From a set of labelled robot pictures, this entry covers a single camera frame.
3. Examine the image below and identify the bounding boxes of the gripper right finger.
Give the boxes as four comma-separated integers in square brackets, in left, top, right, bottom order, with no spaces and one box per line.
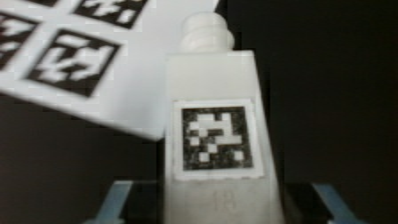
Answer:
[313,183,370,224]

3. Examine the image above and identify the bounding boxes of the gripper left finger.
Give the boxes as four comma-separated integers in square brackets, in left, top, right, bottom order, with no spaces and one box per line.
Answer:
[82,180,134,224]

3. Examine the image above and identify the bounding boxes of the white table leg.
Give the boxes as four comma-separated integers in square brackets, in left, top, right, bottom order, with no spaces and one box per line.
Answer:
[164,12,285,224]

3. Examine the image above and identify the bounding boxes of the white fiducial marker sheet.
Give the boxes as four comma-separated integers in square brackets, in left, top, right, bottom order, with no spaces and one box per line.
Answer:
[0,0,219,140]

